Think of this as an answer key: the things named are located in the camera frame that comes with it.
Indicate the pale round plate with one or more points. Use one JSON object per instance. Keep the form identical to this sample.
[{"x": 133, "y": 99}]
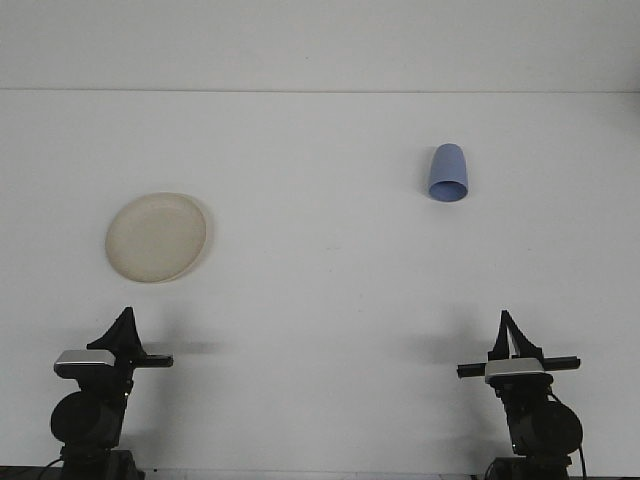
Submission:
[{"x": 155, "y": 237}]

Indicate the pale blue cup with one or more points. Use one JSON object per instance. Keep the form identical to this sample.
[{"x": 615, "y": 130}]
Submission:
[{"x": 446, "y": 167}]

